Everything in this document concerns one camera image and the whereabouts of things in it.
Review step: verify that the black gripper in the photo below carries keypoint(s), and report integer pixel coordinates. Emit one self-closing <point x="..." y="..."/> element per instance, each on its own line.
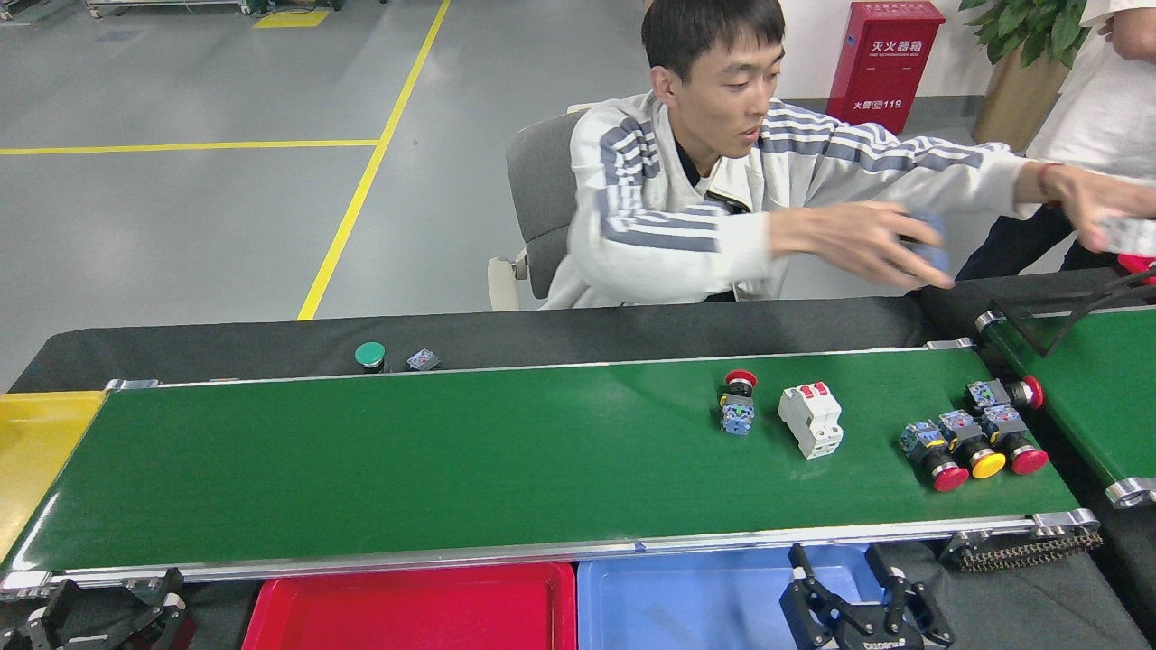
<point x="871" y="639"/>

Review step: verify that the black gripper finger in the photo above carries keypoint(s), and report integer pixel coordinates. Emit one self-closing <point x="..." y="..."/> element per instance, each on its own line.
<point x="54" y="609"/>
<point x="163" y="609"/>

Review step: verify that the red mushroom push button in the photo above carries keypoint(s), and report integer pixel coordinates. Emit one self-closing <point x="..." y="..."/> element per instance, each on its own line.
<point x="1030" y="460"/>
<point x="738" y="411"/>
<point x="989" y="394"/>
<point x="948" y="476"/>

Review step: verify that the yellow push button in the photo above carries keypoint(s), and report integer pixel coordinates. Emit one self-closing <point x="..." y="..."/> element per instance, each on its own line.
<point x="987" y="465"/>

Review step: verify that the yellow plastic tray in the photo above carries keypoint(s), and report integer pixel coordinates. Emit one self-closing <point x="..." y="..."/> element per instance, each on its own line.
<point x="36" y="460"/>

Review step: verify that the blue plastic tray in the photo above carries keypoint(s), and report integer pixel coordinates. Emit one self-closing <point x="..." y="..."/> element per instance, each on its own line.
<point x="668" y="605"/>

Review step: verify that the red plastic tray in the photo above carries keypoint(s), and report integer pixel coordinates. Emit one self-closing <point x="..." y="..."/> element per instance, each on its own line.
<point x="406" y="609"/>

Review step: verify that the short green conveyor belt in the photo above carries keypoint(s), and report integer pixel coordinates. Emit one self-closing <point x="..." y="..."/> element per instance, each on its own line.
<point x="1102" y="397"/>

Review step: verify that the long green conveyor belt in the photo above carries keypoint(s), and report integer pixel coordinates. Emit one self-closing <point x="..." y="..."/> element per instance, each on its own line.
<point x="452" y="469"/>

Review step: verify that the seated person's right hand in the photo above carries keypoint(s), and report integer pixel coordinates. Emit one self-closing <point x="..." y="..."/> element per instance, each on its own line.
<point x="867" y="239"/>

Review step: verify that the seated person's left hand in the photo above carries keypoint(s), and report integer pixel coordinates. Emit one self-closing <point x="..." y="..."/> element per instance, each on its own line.
<point x="1093" y="194"/>

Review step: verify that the seated person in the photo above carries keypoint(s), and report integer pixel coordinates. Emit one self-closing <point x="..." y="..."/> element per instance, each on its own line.
<point x="650" y="208"/>

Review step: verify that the red parts bin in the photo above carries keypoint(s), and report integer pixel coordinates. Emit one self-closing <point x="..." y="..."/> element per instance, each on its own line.
<point x="1140" y="264"/>

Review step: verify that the grey office chair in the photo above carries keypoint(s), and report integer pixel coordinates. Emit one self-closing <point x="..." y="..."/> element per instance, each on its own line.
<point x="542" y="199"/>

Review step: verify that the tan plant pot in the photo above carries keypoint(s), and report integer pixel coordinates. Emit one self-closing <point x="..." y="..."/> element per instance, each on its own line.
<point x="1016" y="108"/>

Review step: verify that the red fire extinguisher box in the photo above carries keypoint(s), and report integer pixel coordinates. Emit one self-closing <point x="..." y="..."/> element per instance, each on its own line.
<point x="885" y="72"/>

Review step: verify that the standing person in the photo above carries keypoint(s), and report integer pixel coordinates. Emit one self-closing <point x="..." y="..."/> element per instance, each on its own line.
<point x="1102" y="117"/>

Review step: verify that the green leafy plant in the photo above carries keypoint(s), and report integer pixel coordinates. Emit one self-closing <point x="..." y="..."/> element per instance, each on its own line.
<point x="1030" y="27"/>

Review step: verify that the metal rack on wheels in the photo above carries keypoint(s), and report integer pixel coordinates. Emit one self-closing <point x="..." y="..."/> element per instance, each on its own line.
<point x="167" y="4"/>

